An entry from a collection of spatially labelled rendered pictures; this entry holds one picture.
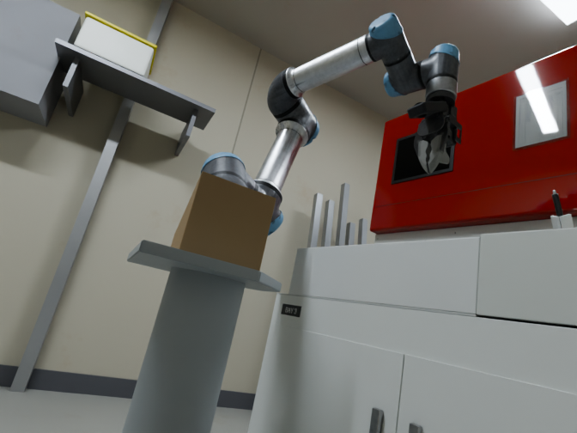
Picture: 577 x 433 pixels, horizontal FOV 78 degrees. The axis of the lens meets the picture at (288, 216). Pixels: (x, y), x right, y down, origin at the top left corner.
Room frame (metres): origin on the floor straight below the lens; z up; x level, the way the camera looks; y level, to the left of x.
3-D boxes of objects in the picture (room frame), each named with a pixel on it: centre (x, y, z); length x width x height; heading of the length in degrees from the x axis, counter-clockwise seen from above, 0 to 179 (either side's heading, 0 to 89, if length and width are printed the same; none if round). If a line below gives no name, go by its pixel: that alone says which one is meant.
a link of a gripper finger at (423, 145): (0.78, -0.31, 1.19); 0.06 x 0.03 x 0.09; 123
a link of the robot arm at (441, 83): (0.77, -0.32, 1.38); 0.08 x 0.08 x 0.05
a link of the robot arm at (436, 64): (0.77, -0.32, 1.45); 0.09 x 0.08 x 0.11; 46
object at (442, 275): (0.87, -0.24, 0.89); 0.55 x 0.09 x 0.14; 33
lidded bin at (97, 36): (2.18, 1.43, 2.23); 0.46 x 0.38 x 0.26; 115
